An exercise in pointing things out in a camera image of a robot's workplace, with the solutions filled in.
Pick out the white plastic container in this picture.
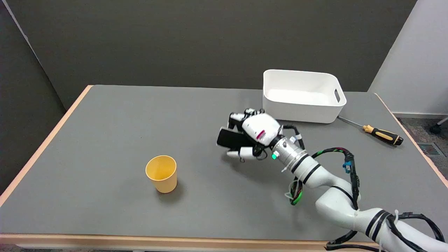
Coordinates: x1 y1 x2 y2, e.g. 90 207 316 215
262 69 347 124

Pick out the black chair caster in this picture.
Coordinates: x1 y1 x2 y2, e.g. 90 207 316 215
430 118 448 134

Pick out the yellow plastic cup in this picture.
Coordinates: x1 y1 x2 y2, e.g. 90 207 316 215
145 155 178 194

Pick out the yellow black screwdriver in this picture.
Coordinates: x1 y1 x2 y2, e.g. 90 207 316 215
338 117 404 146

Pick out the black blackboard eraser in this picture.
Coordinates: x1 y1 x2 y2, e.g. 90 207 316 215
217 128 253 149

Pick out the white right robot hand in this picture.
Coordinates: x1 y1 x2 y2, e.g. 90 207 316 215
226 108 284 162

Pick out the floor vent grille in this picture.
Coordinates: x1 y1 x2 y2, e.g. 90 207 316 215
418 143 441 156

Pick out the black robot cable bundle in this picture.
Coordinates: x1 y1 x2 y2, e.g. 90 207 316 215
283 125 445 252

